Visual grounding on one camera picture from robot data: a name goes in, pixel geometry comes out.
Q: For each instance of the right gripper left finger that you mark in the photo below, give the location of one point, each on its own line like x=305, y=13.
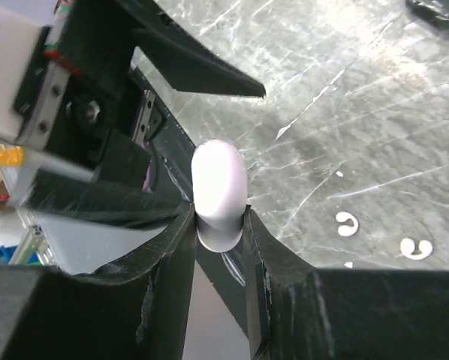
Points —
x=135, y=307

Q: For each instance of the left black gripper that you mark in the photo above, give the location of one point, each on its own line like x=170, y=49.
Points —
x=94, y=41

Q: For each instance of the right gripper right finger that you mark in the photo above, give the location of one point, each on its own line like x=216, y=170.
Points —
x=298, y=311

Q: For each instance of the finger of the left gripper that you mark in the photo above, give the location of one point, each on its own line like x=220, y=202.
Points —
x=115, y=197

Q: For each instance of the white earbud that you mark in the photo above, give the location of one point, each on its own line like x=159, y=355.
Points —
x=348, y=224
x=415, y=250

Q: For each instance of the white earbud charging case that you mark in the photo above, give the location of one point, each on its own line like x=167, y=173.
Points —
x=220, y=191

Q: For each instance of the black earbud charging case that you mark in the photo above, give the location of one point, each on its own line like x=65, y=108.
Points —
x=435, y=12

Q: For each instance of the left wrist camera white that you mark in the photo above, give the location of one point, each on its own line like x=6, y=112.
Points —
x=30, y=97

